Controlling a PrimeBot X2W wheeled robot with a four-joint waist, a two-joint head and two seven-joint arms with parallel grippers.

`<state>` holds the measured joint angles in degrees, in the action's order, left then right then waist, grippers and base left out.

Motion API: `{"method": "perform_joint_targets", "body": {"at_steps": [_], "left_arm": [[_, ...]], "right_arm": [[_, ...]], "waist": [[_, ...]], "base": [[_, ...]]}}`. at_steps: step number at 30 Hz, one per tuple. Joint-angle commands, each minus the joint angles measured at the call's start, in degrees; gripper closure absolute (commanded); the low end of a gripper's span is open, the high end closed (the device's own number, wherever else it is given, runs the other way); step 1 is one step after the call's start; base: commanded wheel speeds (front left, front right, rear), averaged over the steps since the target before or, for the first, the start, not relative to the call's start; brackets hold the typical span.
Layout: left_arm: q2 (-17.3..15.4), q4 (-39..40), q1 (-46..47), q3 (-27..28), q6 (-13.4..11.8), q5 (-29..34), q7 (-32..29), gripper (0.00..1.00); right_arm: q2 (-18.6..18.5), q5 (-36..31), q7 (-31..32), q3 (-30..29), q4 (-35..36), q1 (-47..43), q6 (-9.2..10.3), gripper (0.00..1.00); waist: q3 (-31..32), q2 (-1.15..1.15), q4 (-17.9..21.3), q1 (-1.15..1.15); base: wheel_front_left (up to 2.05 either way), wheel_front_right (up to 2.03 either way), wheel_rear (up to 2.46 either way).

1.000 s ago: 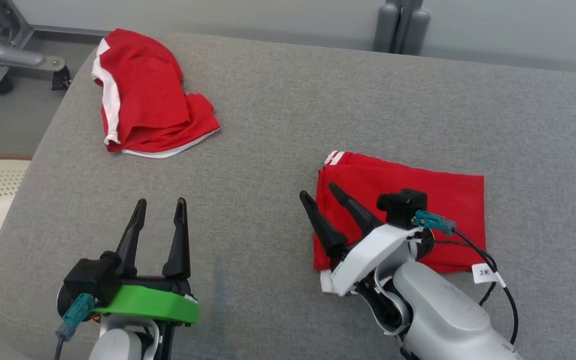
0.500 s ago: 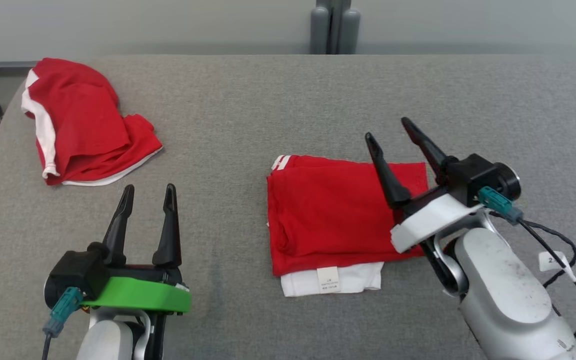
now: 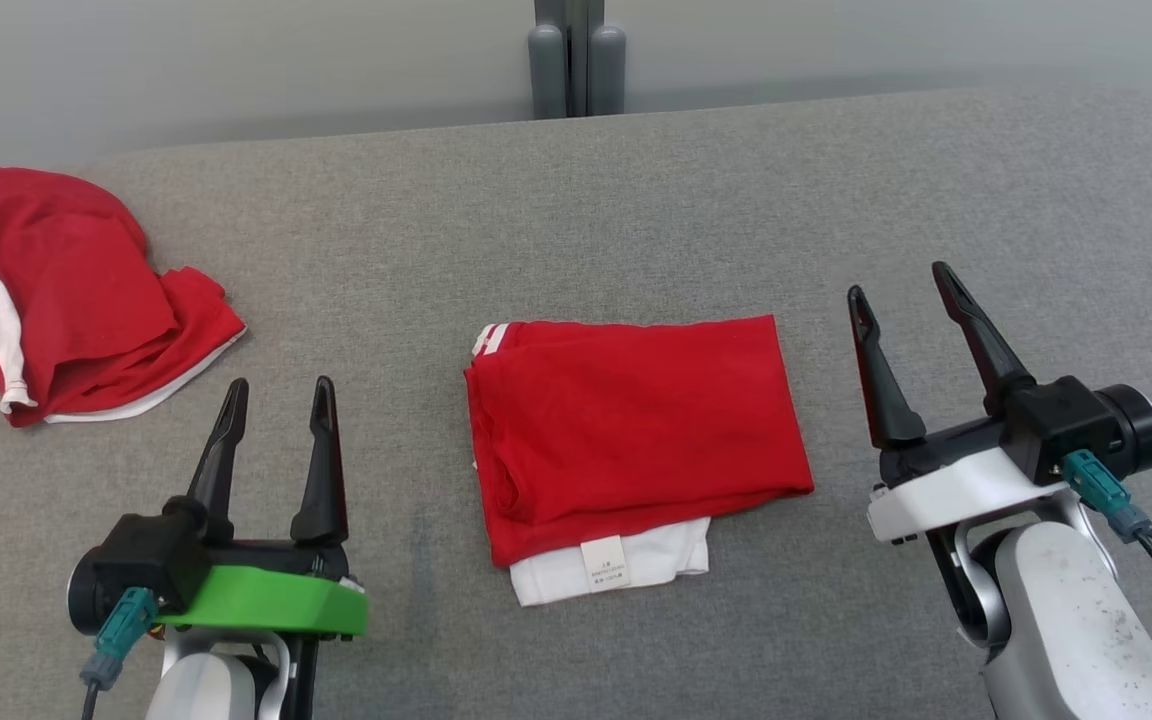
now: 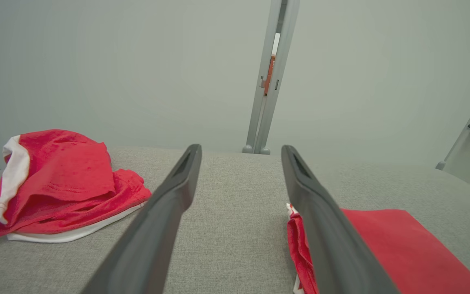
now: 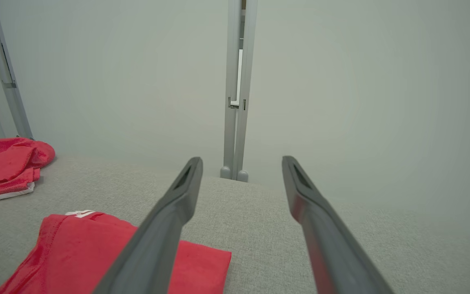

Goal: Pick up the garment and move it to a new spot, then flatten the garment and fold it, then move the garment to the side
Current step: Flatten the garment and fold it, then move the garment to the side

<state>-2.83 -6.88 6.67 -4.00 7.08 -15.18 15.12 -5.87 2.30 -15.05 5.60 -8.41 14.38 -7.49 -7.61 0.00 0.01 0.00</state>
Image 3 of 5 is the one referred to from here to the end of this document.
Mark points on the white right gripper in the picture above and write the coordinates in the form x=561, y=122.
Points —
x=956, y=490

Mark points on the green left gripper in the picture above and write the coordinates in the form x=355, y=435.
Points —
x=266, y=600

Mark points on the red shorts with white stripe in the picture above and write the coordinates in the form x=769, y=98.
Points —
x=86, y=290

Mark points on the red jersey with white sleeves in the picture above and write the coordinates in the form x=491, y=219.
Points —
x=636, y=420

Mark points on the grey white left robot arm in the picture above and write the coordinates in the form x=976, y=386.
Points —
x=201, y=690

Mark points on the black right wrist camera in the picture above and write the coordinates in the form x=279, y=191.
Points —
x=1066, y=420

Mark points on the grey partition post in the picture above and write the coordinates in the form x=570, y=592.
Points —
x=578, y=60

